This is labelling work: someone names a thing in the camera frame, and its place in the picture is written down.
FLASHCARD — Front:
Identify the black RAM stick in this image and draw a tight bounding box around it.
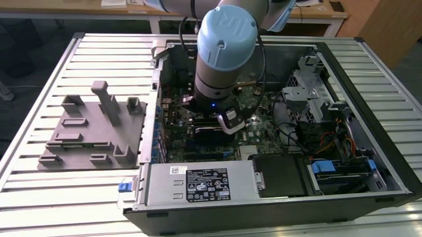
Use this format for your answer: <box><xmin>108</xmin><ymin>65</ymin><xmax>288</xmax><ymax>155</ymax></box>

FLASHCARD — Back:
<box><xmin>192</xmin><ymin>117</ymin><xmax>248</xmax><ymax>129</ymax></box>

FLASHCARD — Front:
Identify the black graphics card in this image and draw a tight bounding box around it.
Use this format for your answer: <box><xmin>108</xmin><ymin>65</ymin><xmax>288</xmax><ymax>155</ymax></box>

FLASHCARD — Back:
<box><xmin>193</xmin><ymin>126</ymin><xmax>236</xmax><ymax>145</ymax></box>

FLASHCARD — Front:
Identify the green motherboard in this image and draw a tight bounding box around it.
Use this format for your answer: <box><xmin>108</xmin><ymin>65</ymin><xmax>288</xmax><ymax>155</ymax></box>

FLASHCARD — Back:
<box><xmin>157</xmin><ymin>82</ymin><xmax>309</xmax><ymax>164</ymax></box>

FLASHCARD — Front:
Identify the silver chipset heatsink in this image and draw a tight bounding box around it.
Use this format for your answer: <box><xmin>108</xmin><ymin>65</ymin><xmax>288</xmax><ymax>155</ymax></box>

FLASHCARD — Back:
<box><xmin>239</xmin><ymin>145</ymin><xmax>260</xmax><ymax>156</ymax></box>

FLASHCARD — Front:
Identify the silver drive cage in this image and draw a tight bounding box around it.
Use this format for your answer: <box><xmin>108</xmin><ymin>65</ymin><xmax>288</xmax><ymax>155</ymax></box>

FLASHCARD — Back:
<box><xmin>281</xmin><ymin>55</ymin><xmax>335</xmax><ymax>124</ymax></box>

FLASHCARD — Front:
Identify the black power supply label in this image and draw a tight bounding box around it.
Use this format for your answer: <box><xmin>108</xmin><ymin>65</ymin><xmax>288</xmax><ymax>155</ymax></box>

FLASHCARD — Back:
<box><xmin>185</xmin><ymin>168</ymin><xmax>228</xmax><ymax>203</ymax></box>

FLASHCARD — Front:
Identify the silver power supply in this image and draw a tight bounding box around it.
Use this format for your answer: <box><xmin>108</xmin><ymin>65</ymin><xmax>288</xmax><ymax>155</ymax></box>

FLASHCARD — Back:
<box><xmin>144</xmin><ymin>161</ymin><xmax>260</xmax><ymax>207</ymax></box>

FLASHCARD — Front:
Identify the grey parts rack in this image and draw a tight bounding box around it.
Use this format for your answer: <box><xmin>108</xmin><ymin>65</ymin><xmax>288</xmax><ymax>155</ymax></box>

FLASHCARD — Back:
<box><xmin>37</xmin><ymin>80</ymin><xmax>148</xmax><ymax>171</ymax></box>

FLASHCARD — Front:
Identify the black plastic shroud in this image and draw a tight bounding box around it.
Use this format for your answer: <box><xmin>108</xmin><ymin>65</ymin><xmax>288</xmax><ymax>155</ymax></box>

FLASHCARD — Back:
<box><xmin>248</xmin><ymin>153</ymin><xmax>319</xmax><ymax>198</ymax></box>

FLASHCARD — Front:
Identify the hard disk in blue carrier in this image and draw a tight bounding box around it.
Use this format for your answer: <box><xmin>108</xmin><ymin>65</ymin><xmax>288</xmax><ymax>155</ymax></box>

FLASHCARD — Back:
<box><xmin>309</xmin><ymin>159</ymin><xmax>376</xmax><ymax>196</ymax></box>

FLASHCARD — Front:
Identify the black PC case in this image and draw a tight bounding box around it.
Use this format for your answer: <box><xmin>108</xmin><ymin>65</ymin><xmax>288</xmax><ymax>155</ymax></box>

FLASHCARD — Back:
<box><xmin>116</xmin><ymin>39</ymin><xmax>422</xmax><ymax>237</ymax></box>

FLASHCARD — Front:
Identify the wooden desk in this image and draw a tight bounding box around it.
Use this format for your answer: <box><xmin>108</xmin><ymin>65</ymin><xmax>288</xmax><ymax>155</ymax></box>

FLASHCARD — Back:
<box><xmin>0</xmin><ymin>0</ymin><xmax>349</xmax><ymax>38</ymax></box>

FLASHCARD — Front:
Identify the white furniture leg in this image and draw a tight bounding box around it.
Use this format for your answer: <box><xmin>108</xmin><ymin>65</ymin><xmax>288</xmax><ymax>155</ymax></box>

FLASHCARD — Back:
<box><xmin>0</xmin><ymin>81</ymin><xmax>16</xmax><ymax>101</ymax></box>

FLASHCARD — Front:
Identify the black office chair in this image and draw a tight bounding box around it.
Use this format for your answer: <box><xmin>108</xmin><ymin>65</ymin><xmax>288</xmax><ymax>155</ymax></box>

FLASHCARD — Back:
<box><xmin>0</xmin><ymin>18</ymin><xmax>42</xmax><ymax>79</ymax></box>

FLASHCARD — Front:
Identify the wooden cabinet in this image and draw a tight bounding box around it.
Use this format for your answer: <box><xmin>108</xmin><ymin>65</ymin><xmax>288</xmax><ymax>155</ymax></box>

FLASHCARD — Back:
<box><xmin>337</xmin><ymin>0</ymin><xmax>422</xmax><ymax>69</ymax></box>

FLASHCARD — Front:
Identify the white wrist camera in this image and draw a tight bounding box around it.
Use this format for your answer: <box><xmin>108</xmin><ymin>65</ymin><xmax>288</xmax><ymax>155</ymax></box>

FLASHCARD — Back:
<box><xmin>216</xmin><ymin>106</ymin><xmax>247</xmax><ymax>136</ymax></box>

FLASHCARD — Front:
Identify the coloured wire bundle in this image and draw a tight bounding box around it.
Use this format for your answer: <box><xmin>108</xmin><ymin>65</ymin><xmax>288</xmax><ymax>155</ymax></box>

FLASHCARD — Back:
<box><xmin>309</xmin><ymin>118</ymin><xmax>359</xmax><ymax>162</ymax></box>

